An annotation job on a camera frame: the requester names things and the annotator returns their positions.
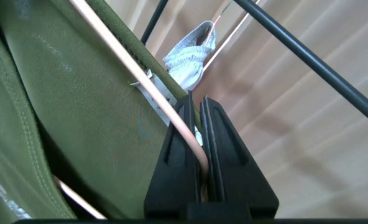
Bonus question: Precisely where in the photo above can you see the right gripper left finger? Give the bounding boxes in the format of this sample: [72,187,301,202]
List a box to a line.
[144,91,203,220]

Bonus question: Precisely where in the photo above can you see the beige curtain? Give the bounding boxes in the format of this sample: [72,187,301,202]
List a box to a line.
[104,0,368,218]

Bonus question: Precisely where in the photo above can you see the green printed garment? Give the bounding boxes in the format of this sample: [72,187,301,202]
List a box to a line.
[0,0,203,220]

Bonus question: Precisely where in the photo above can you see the pale grey shorts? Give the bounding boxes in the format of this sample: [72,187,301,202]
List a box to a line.
[162,20,218,93]

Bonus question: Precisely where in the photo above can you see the black clothes rack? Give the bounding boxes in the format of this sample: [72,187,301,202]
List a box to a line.
[139,0,368,131]

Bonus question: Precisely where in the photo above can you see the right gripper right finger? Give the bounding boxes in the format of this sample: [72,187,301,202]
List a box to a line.
[200,95,280,218]

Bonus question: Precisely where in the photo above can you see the pink clothes hanger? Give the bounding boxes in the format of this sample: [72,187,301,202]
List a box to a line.
[203,0,233,47]
[52,0,210,220]

